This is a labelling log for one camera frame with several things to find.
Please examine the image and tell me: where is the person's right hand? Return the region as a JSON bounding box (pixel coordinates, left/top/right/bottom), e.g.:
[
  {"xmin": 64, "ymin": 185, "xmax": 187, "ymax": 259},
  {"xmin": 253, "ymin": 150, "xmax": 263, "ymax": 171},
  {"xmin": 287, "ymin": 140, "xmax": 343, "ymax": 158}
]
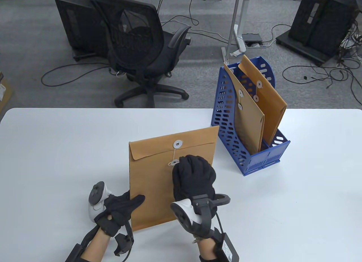
[{"xmin": 172, "ymin": 155, "xmax": 217, "ymax": 202}]

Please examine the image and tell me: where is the person's left hand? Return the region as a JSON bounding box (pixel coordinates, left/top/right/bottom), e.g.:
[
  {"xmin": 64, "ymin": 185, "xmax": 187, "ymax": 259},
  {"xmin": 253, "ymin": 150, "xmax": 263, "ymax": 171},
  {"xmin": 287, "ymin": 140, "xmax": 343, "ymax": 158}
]
[{"xmin": 95, "ymin": 190, "xmax": 145, "ymax": 237}]

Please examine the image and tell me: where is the brown document pouch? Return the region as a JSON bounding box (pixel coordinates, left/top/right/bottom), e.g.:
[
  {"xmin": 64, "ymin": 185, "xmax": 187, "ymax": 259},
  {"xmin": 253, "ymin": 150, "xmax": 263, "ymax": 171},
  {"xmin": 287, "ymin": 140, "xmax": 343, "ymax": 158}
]
[
  {"xmin": 129, "ymin": 126, "xmax": 220, "ymax": 232},
  {"xmin": 223, "ymin": 63, "xmax": 265, "ymax": 154},
  {"xmin": 238, "ymin": 55, "xmax": 287, "ymax": 145}
]

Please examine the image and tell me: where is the person's right forearm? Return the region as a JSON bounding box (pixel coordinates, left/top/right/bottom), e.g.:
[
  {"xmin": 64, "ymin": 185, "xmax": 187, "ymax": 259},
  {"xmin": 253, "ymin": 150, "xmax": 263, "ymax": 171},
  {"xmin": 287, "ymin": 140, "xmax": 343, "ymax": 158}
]
[{"xmin": 197, "ymin": 236, "xmax": 221, "ymax": 262}]

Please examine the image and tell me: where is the person's left forearm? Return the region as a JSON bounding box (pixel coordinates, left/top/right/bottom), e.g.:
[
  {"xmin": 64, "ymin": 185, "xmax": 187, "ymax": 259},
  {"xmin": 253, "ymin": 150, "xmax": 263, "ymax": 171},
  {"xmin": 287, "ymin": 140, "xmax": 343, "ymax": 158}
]
[{"xmin": 81, "ymin": 230, "xmax": 114, "ymax": 262}]

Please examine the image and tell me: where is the black left forearm pack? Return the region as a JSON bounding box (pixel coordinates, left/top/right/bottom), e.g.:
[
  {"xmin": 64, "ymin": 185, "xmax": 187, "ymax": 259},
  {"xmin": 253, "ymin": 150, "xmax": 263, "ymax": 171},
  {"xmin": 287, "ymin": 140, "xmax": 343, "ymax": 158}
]
[{"xmin": 65, "ymin": 243, "xmax": 86, "ymax": 262}]

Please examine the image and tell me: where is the black right forearm pack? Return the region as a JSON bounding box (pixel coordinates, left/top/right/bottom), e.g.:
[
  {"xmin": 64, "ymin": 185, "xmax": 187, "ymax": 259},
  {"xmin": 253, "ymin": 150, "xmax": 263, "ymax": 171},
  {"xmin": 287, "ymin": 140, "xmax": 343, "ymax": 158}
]
[{"xmin": 214, "ymin": 233, "xmax": 240, "ymax": 262}]

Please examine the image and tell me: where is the white left hand controller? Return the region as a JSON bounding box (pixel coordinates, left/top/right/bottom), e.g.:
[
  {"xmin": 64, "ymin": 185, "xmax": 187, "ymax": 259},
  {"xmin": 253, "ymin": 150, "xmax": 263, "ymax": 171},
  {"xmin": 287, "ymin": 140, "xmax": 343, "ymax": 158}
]
[{"xmin": 89, "ymin": 182, "xmax": 113, "ymax": 223}]

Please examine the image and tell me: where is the blue plastic file holder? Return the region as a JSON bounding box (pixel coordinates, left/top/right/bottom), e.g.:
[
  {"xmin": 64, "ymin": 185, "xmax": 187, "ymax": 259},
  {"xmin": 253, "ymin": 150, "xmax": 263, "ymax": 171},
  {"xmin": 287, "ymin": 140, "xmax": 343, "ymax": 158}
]
[{"xmin": 211, "ymin": 56, "xmax": 291, "ymax": 177}]

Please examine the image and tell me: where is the black mesh office chair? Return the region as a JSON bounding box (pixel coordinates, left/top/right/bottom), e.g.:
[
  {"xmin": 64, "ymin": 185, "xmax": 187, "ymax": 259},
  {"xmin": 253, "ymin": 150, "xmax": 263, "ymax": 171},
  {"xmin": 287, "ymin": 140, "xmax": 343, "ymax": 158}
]
[{"xmin": 83, "ymin": 0, "xmax": 193, "ymax": 108}]

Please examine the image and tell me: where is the black floor box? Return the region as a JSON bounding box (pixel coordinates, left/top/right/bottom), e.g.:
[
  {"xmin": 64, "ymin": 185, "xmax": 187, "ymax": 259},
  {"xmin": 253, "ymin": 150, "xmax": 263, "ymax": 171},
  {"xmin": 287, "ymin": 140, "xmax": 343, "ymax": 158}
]
[{"xmin": 243, "ymin": 33, "xmax": 263, "ymax": 46}]

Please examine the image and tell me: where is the cardboard box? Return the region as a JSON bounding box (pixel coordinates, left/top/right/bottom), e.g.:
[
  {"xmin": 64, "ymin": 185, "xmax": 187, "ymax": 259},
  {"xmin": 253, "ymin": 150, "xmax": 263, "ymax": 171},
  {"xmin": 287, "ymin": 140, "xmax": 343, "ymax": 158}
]
[{"xmin": 0, "ymin": 72, "xmax": 14, "ymax": 113}]

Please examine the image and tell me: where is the grey metal desk leg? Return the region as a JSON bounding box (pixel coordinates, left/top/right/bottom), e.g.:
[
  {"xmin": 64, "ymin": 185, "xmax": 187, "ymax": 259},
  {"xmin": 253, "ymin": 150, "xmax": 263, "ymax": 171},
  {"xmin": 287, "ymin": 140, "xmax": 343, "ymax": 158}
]
[{"xmin": 221, "ymin": 0, "xmax": 249, "ymax": 61}]

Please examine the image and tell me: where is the black computer tower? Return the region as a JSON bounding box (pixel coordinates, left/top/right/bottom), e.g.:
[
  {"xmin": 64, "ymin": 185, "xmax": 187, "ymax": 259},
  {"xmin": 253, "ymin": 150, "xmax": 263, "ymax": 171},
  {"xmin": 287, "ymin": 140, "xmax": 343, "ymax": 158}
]
[{"xmin": 54, "ymin": 0, "xmax": 113, "ymax": 61}]

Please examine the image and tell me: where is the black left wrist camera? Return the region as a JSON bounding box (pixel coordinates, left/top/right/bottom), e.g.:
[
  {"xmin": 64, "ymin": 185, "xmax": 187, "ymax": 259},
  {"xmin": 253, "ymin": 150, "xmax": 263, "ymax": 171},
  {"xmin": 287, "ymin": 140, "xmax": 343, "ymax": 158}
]
[{"xmin": 114, "ymin": 233, "xmax": 134, "ymax": 256}]

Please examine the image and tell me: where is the long black floor cable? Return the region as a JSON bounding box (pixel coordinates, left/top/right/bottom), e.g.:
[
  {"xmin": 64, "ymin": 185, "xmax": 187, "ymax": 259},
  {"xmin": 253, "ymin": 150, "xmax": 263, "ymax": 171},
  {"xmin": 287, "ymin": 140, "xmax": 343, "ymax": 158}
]
[{"xmin": 41, "ymin": 63, "xmax": 111, "ymax": 87}]

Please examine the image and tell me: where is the thin black floor cable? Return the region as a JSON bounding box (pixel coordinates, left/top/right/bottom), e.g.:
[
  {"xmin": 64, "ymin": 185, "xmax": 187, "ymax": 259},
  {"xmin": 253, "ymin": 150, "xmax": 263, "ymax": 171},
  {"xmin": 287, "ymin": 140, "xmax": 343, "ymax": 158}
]
[{"xmin": 157, "ymin": 0, "xmax": 230, "ymax": 43}]

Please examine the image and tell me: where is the tangle of black cables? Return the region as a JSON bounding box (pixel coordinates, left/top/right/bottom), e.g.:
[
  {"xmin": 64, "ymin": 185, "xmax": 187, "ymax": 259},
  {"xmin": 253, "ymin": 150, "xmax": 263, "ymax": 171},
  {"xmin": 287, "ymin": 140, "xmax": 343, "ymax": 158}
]
[{"xmin": 282, "ymin": 19, "xmax": 362, "ymax": 107}]

